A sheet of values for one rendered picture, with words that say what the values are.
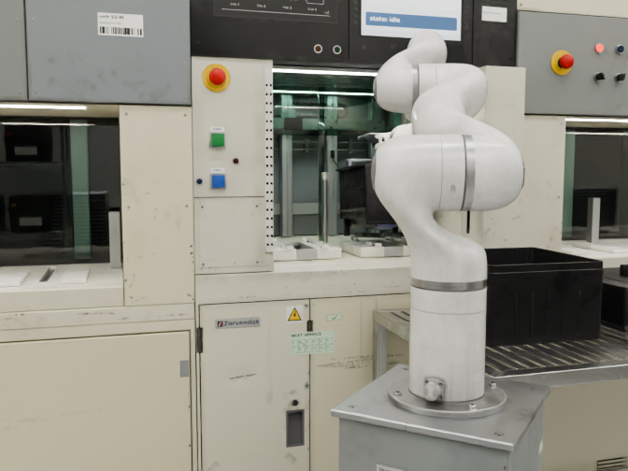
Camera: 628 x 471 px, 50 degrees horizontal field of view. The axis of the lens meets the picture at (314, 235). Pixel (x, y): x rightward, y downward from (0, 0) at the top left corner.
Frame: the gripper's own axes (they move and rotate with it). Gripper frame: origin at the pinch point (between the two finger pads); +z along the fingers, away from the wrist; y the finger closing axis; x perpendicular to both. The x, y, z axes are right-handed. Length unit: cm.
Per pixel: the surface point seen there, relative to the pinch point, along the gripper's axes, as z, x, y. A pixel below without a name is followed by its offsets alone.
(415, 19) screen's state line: -30.1, 30.5, -2.9
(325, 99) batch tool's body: 20.0, 14.7, -12.6
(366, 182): -11.9, -12.2, -9.4
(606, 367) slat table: -92, -46, 10
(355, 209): -5.9, -20.4, -10.7
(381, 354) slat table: -35, -57, -13
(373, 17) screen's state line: -30.2, 30.2, -14.6
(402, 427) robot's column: -108, -46, -38
